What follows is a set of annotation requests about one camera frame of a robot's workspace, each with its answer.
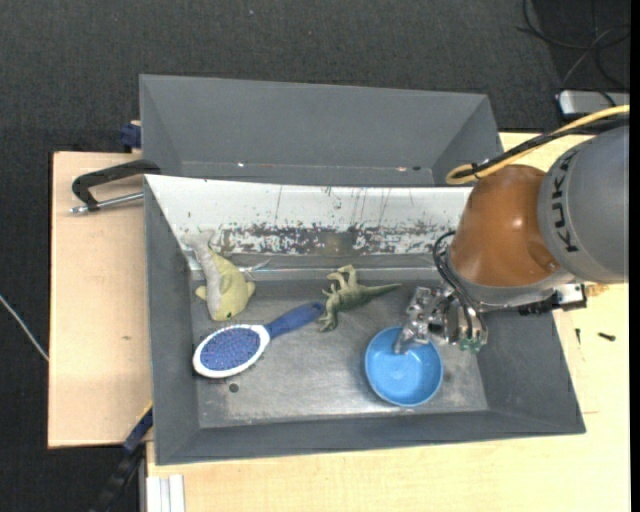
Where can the yellow and grey plush dolphin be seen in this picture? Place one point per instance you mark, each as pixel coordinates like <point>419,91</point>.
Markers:
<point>225,287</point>

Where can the black cylinder on white bracket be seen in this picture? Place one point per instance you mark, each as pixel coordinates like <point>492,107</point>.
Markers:
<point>567,295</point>

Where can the green toy dinosaur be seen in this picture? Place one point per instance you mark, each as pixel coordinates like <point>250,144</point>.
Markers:
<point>350,297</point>

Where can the blue bowl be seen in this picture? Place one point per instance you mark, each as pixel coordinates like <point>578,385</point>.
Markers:
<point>405,375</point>

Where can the grey metal bin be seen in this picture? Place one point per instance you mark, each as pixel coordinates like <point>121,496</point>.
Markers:
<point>310,130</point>

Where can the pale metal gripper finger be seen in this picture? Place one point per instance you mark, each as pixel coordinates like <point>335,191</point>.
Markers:
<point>410,337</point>
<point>419,301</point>

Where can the blue and white hairbrush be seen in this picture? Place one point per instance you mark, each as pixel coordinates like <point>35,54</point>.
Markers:
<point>230,350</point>

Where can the small black screw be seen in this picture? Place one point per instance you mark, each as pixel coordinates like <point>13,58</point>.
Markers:
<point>606,336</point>

